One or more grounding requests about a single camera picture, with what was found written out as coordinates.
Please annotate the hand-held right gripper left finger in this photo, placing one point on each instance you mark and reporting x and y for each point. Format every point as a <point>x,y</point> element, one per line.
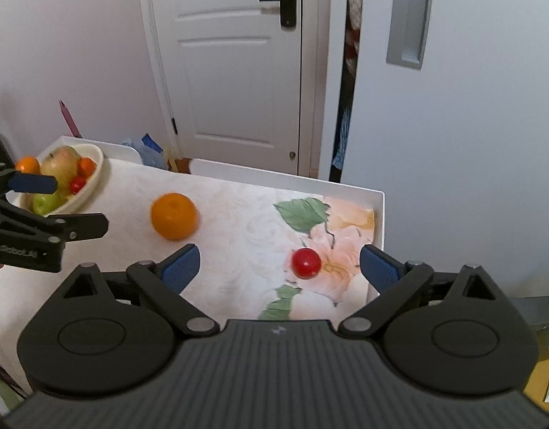
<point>181,268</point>

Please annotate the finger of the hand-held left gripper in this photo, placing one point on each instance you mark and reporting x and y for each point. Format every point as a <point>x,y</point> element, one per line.
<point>33,183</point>
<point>82,225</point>

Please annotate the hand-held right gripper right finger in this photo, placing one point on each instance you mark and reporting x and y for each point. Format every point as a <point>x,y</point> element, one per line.
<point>379,270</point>

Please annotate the small orange tangerine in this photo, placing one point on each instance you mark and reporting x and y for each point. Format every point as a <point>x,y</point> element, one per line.
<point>28,164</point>
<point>87,166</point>

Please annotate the green apple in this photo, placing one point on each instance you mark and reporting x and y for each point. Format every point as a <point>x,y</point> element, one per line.
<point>45,203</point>

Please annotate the yellow red apple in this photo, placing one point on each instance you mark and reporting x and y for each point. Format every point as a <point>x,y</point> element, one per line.
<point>62,163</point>

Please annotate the white bowl with yellow print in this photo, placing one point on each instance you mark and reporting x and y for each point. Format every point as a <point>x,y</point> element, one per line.
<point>93,187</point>

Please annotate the red cherry tomato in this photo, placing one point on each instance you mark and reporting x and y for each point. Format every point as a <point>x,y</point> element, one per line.
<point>306,262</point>
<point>78,184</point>

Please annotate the large orange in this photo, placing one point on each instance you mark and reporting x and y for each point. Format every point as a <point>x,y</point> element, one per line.
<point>174,216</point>

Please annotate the floral tablecloth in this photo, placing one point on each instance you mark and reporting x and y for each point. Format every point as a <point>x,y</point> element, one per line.
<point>247,228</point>

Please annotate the clear blue water jug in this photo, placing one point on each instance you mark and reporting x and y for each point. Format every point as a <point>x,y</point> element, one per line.
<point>142,156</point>

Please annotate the blue package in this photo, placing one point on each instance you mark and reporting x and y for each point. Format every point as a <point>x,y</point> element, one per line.
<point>150,142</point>

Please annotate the white rimmed table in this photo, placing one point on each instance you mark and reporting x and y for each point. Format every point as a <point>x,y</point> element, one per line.
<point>279,176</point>

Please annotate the door hinge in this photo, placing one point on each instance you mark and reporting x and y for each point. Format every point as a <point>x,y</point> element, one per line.
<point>174,126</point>

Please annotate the grey box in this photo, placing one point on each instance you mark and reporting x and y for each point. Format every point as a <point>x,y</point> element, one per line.
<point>529,310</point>

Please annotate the white sliding wardrobe door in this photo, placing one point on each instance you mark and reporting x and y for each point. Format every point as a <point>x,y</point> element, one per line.
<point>470,143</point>

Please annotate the hanging clothes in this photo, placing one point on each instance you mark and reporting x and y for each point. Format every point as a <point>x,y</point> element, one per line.
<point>345,98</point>

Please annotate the white panel door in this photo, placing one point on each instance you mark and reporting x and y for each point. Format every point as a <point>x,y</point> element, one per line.
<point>229,76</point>

